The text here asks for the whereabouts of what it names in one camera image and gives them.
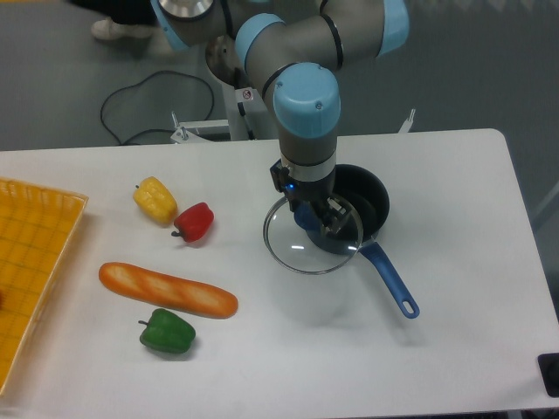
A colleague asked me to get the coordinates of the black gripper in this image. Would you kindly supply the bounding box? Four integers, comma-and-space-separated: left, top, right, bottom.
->
270, 161, 350, 234

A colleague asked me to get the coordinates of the glass lid with blue knob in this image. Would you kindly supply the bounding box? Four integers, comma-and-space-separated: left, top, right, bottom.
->
263, 195, 363, 275

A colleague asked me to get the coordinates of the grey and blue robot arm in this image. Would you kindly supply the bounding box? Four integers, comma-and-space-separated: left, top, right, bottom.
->
151, 1, 410, 231

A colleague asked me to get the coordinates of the red toy bell pepper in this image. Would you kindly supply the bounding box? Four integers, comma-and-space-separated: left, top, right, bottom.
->
171, 203, 214, 243

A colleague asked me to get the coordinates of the toy baguette bread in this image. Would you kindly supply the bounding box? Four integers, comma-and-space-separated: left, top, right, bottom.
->
99, 262, 238, 319

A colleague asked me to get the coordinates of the yellow toy bell pepper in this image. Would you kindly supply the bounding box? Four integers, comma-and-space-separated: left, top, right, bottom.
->
133, 176, 178, 225

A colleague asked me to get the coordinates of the green toy bell pepper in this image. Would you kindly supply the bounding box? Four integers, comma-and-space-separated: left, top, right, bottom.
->
138, 308, 197, 354

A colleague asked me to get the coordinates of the black object at table edge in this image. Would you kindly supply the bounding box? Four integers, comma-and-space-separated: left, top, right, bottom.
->
537, 353, 559, 398

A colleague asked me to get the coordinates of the person's white shoe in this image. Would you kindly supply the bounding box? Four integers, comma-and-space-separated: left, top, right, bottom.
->
91, 17, 154, 41

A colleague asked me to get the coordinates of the yellow plastic basket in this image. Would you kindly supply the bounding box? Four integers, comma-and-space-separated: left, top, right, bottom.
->
1, 177, 88, 394

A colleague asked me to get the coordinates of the black saucepan with blue handle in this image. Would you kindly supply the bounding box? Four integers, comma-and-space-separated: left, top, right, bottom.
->
334, 164, 420, 319

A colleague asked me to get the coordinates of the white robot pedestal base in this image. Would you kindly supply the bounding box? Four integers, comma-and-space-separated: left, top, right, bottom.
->
169, 34, 417, 144

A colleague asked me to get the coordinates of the black cable on floor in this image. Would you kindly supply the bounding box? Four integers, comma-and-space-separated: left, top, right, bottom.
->
100, 70, 216, 147

